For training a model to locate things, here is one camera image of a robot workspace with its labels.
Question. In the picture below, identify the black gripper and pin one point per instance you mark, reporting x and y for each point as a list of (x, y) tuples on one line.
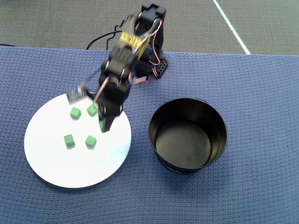
[(111, 108)]

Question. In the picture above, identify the green cube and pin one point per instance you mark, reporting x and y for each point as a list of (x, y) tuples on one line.
[(69, 140), (101, 124), (91, 110), (75, 113), (90, 142)]

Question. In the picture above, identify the white round plate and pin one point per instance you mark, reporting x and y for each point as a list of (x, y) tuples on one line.
[(58, 168)]

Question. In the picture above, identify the black round metal pot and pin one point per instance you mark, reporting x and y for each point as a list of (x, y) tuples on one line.
[(187, 144)]

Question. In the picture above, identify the blue woven table cloth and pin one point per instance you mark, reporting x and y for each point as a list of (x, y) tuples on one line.
[(257, 116)]

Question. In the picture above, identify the white floor tape line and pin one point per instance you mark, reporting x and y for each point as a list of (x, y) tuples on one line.
[(230, 25)]

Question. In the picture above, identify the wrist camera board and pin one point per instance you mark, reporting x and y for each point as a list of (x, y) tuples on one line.
[(75, 95)]

